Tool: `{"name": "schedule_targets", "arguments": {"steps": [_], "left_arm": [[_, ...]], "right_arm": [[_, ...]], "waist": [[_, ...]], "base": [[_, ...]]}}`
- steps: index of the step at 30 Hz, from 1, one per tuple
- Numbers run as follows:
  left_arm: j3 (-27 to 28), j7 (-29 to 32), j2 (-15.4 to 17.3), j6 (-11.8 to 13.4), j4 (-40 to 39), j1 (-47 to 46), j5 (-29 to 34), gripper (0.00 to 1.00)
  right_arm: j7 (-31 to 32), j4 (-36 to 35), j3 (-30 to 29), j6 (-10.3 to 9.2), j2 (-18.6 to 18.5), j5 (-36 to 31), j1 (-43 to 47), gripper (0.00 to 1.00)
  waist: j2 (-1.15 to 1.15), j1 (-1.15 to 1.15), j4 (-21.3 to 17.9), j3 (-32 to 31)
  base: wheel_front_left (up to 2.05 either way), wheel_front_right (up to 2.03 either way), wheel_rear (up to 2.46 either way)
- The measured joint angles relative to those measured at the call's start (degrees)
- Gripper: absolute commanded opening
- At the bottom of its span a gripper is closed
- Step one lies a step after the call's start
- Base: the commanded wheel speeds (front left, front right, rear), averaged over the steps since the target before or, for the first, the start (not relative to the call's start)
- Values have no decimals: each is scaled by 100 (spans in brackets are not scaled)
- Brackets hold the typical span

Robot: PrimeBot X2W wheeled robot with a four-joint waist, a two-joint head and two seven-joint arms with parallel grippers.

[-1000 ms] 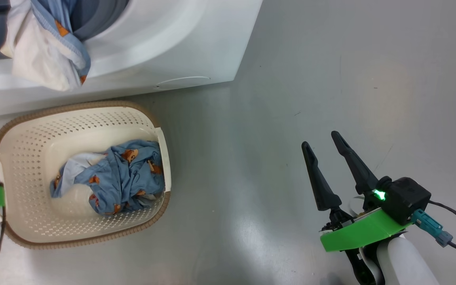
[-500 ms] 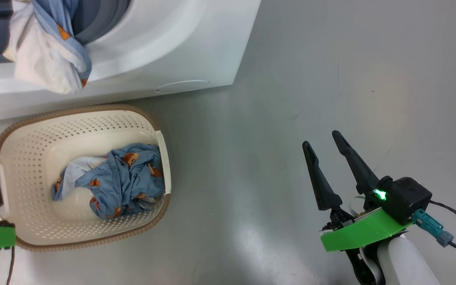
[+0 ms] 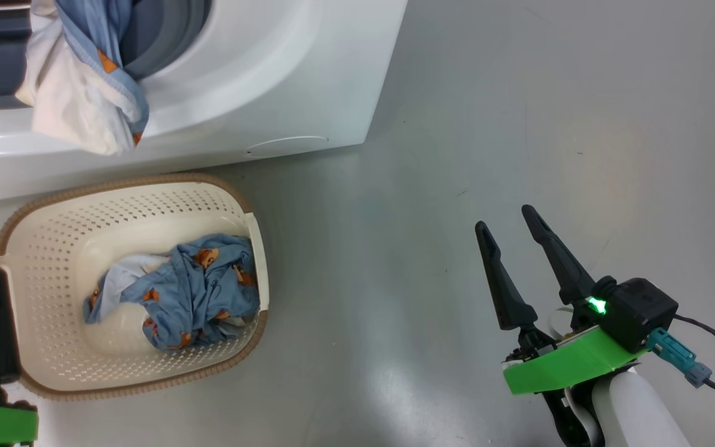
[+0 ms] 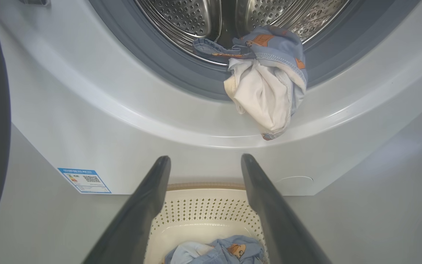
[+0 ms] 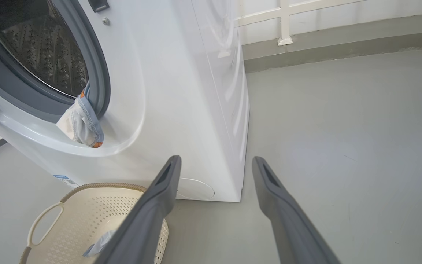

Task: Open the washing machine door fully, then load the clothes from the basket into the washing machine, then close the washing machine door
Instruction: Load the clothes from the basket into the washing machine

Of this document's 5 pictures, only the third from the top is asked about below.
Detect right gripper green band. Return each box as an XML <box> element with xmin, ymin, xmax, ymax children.
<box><xmin>474</xmin><ymin>205</ymin><xmax>649</xmax><ymax>396</ymax></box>

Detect blue bear-print elastic-waist pants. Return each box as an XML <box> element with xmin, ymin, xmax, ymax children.
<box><xmin>83</xmin><ymin>233</ymin><xmax>261</xmax><ymax>351</ymax></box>

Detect round white filter cover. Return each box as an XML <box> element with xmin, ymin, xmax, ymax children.
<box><xmin>245</xmin><ymin>135</ymin><xmax>330</xmax><ymax>157</ymax></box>

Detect blue bear-print garment white lining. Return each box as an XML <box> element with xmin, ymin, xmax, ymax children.
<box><xmin>15</xmin><ymin>0</ymin><xmax>150</xmax><ymax>156</ymax></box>

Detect cream perforated laundry basket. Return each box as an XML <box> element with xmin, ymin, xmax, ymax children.
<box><xmin>0</xmin><ymin>174</ymin><xmax>269</xmax><ymax>401</ymax></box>

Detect black cable with teal connector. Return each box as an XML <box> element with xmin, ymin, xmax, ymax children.
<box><xmin>646</xmin><ymin>314</ymin><xmax>715</xmax><ymax>398</ymax></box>

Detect white front-load washing machine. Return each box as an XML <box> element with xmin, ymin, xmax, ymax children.
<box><xmin>0</xmin><ymin>0</ymin><xmax>409</xmax><ymax>205</ymax></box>

